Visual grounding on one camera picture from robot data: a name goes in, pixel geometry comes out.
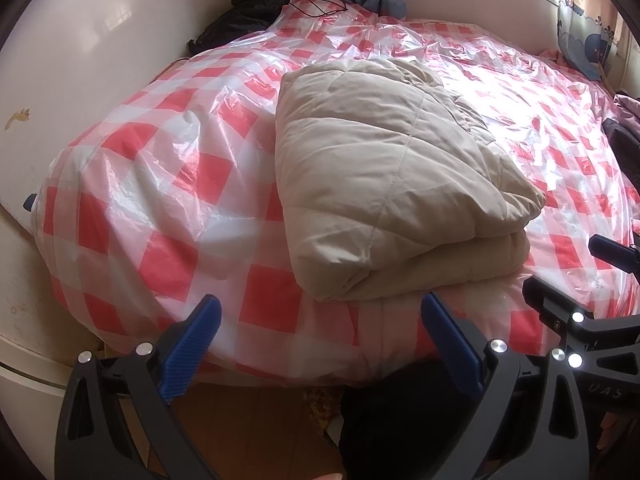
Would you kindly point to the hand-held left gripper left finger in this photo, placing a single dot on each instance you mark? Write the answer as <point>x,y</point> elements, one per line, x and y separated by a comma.
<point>192,347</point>

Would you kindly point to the small dark blue object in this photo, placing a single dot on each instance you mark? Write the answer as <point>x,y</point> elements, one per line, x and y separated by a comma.
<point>30,202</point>

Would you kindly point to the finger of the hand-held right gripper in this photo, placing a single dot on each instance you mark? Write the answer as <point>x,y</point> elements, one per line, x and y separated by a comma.
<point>550,300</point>
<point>612,252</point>

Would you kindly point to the pink and blue patterned curtain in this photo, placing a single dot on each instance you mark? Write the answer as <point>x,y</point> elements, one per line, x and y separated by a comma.
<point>585,35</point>

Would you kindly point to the person's black pants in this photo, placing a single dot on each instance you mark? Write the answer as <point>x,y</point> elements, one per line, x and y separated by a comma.
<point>400,425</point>

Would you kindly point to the black clothes heap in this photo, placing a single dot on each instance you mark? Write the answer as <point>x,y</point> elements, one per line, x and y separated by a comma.
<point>260,0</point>

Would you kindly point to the red checked plastic sheet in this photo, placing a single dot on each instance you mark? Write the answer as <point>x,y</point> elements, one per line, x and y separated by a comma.
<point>175,170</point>

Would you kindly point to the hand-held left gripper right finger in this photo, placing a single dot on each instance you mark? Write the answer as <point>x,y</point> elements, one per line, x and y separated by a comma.
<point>450,345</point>

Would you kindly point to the pink cloth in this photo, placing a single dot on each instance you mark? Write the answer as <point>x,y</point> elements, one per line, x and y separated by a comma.
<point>629,110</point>

